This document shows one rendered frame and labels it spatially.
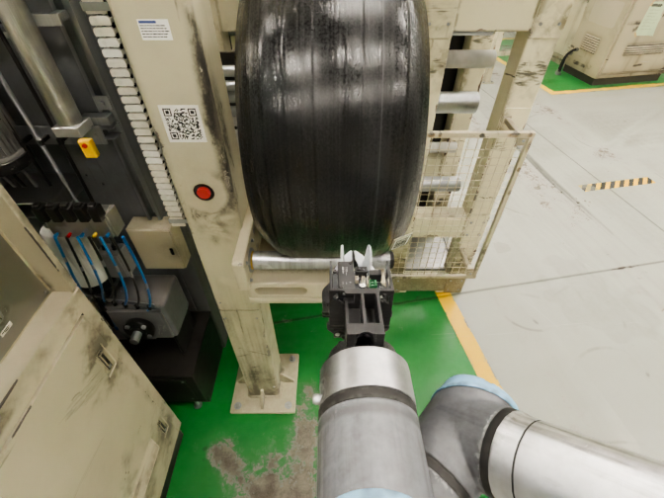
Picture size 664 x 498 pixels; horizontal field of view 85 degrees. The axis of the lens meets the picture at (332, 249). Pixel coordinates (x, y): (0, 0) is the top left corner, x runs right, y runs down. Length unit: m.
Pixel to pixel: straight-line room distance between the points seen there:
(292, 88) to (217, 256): 0.57
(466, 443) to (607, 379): 1.69
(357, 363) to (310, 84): 0.38
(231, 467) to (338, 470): 1.33
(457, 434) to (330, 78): 0.46
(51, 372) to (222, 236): 0.44
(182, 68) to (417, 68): 0.40
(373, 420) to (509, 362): 1.64
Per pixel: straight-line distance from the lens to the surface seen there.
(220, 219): 0.91
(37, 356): 0.94
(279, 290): 0.94
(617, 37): 5.25
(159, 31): 0.74
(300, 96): 0.55
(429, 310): 1.97
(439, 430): 0.44
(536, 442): 0.41
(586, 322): 2.26
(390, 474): 0.30
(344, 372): 0.34
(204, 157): 0.82
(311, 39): 0.58
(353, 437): 0.31
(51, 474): 1.04
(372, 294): 0.39
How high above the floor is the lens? 1.53
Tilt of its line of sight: 44 degrees down
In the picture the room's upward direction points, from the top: straight up
